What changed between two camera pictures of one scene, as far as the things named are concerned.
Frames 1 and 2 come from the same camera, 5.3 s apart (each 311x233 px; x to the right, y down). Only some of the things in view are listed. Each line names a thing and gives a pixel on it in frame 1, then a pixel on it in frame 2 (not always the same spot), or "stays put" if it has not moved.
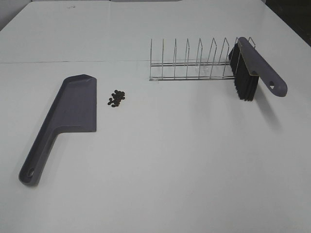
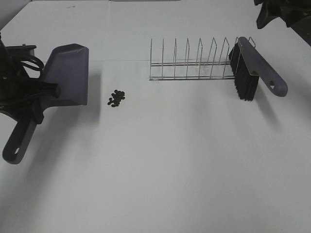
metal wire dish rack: x=198 y=71 stays put
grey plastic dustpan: x=75 y=108 to x=67 y=65
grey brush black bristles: x=248 y=67 stays put
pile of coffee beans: x=117 y=96 stays put
